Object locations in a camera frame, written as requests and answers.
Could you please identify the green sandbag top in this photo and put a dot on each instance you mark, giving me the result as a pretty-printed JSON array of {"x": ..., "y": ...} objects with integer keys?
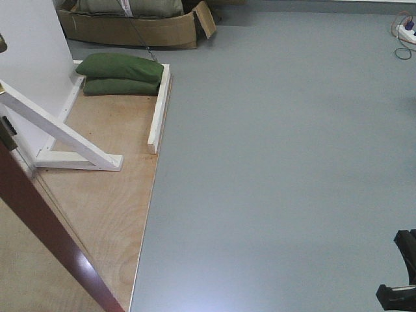
[{"x": 117, "y": 65}]

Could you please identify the plywood base platform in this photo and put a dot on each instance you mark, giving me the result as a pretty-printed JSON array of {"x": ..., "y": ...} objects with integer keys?
[{"x": 107, "y": 211}]

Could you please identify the open flat cardboard box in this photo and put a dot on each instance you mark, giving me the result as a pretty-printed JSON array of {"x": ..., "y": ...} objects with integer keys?
[{"x": 180, "y": 32}]

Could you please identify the white wall panel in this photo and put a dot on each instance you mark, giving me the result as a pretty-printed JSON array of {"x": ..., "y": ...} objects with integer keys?
[{"x": 38, "y": 77}]

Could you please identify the white power strip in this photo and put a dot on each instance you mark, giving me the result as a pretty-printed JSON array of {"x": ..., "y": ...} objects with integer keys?
[{"x": 406, "y": 31}]

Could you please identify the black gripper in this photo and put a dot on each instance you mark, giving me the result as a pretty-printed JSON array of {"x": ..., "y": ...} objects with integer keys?
[{"x": 401, "y": 298}]

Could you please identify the silver latch plate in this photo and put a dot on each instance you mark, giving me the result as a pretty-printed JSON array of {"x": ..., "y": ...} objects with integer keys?
[{"x": 7, "y": 134}]

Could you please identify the brown wooden door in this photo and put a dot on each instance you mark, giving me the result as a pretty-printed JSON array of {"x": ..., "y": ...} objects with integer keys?
[{"x": 18, "y": 192}]

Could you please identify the green sandbag bottom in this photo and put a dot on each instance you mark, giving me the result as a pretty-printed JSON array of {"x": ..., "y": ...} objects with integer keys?
[{"x": 111, "y": 86}]

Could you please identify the white wooden edge strip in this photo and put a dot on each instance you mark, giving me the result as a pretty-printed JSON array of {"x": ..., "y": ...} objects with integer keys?
[{"x": 159, "y": 114}]

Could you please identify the white wooden brace frame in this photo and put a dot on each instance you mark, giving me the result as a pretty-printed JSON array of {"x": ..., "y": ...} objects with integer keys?
[{"x": 84, "y": 154}]

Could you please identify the green sandbag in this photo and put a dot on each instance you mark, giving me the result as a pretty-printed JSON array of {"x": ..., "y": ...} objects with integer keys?
[
  {"x": 111, "y": 86},
  {"x": 117, "y": 65}
]

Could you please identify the grey-green woven sack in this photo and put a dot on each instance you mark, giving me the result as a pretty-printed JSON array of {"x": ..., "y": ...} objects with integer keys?
[{"x": 133, "y": 8}]

